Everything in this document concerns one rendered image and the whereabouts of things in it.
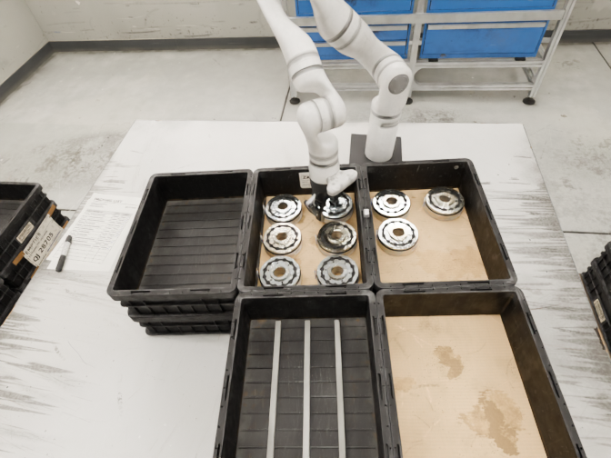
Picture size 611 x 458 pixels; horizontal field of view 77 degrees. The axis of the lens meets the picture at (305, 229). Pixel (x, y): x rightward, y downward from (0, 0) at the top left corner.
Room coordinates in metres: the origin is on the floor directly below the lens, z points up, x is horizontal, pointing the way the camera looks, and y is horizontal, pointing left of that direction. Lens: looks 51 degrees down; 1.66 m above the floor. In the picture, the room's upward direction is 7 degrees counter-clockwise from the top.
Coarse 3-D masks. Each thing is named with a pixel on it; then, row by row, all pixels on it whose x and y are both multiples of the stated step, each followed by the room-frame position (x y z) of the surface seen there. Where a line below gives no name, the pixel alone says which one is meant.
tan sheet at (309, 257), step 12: (312, 216) 0.72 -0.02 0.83; (264, 228) 0.70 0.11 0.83; (300, 228) 0.68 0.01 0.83; (312, 228) 0.67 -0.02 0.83; (312, 240) 0.63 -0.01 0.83; (264, 252) 0.61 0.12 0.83; (300, 252) 0.60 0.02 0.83; (312, 252) 0.59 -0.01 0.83; (300, 264) 0.56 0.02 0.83; (312, 264) 0.55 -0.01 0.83; (360, 264) 0.54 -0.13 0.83; (312, 276) 0.52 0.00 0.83; (360, 276) 0.50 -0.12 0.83
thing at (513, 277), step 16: (416, 160) 0.79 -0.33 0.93; (432, 160) 0.78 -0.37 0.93; (448, 160) 0.77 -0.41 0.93; (464, 160) 0.76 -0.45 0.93; (368, 192) 0.69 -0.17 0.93; (480, 192) 0.64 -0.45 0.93; (368, 208) 0.63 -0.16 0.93; (368, 224) 0.58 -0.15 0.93; (496, 224) 0.54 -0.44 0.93; (496, 240) 0.49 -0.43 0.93; (512, 272) 0.41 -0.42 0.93; (384, 288) 0.41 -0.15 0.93
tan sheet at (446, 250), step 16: (416, 192) 0.76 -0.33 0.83; (416, 208) 0.70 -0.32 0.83; (464, 208) 0.68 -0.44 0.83; (416, 224) 0.64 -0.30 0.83; (432, 224) 0.64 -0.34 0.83; (448, 224) 0.63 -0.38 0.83; (464, 224) 0.62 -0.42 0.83; (432, 240) 0.59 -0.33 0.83; (448, 240) 0.58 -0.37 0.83; (464, 240) 0.57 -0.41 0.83; (384, 256) 0.55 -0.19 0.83; (400, 256) 0.55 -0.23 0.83; (416, 256) 0.54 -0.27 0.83; (432, 256) 0.53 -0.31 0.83; (448, 256) 0.53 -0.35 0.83; (464, 256) 0.52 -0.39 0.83; (480, 256) 0.52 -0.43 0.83; (384, 272) 0.51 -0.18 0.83; (400, 272) 0.50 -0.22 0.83; (416, 272) 0.50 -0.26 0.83; (432, 272) 0.49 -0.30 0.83; (448, 272) 0.48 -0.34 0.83; (464, 272) 0.48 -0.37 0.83; (480, 272) 0.47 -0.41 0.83
